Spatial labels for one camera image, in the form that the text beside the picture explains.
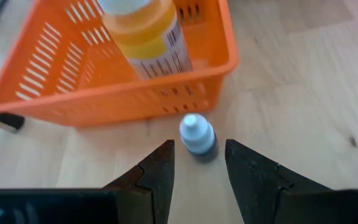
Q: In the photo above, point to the yellow food colouring bottle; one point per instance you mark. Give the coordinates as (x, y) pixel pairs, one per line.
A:
(148, 37)

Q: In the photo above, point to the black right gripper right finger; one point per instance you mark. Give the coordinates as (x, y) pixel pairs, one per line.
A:
(291, 202)

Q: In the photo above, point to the small dropper bottle white cap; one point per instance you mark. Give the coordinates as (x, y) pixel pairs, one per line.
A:
(8, 121)

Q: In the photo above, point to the orange plastic basket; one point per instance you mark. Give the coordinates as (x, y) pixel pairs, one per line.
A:
(104, 102)

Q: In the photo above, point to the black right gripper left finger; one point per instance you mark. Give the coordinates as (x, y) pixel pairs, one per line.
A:
(73, 207)

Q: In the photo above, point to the small dark dropper bottle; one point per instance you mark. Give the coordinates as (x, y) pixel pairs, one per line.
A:
(197, 137)

